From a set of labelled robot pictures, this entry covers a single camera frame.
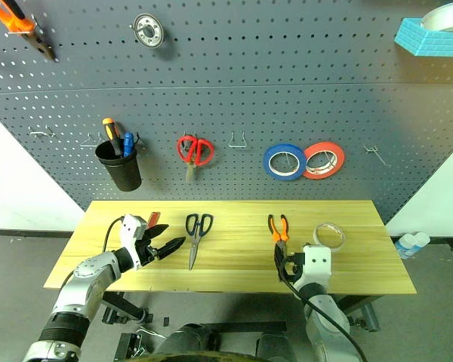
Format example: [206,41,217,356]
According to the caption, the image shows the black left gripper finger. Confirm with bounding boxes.
[145,223,170,239]
[154,236,187,261]

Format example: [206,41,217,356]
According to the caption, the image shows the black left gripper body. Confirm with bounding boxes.
[135,235,162,268]

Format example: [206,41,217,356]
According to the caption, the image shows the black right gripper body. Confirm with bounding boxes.
[284,251,306,283]

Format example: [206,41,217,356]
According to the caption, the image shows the orange black needle-nose pliers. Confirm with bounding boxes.
[267,213,290,261]

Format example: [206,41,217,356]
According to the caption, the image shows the black blue handled scissors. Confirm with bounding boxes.
[184,213,214,272]

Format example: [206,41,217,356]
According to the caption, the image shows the white tape roll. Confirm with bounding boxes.
[312,222,347,252]

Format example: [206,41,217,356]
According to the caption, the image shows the grey pegboard wall panel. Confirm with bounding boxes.
[0,0,453,223]

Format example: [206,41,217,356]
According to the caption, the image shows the black plastic cup holder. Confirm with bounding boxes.
[94,140,143,192]

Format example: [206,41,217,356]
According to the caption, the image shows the blue tape roll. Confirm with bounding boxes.
[263,143,308,181]

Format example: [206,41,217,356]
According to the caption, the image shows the white plastic bottle blue label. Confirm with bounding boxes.
[411,232,431,250]
[395,233,418,260]

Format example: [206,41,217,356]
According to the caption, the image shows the red tape roll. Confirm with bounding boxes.
[303,141,347,180]

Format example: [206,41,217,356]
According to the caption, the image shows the silver long peg hook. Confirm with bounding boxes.
[364,145,392,167]

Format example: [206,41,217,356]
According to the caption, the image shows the round metal disc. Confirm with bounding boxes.
[132,13,166,49]

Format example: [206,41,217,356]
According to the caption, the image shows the blue brick pattern box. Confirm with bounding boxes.
[394,17,453,58]

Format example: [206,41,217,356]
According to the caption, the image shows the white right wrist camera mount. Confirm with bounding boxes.
[303,244,332,287]

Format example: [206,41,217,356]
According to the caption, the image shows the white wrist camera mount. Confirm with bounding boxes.
[303,244,332,287]
[119,213,150,261]

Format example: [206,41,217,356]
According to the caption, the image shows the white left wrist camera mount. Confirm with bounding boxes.
[119,213,150,261]

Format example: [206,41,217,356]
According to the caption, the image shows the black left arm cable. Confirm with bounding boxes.
[102,216,126,253]

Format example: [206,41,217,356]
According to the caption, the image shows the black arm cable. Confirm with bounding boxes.
[282,277,365,362]
[102,216,126,253]

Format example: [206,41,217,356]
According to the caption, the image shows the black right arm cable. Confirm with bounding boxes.
[282,277,365,362]

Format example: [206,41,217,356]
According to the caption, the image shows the red handled scissors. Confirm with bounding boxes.
[177,134,215,183]

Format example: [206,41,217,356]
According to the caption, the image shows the black metal table frame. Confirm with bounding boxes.
[100,290,381,362]

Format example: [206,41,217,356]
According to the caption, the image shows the thin white wire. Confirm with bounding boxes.
[134,327,163,357]

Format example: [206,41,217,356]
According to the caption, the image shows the blue handled screwdriver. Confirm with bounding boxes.
[122,132,135,158]

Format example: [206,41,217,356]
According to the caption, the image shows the orange black handled screwdriver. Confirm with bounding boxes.
[101,117,125,158]

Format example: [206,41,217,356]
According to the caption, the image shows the silver wire loop hook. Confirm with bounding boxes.
[228,130,247,149]

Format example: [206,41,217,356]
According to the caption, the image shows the large orange handled pliers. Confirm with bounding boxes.
[0,0,57,63]

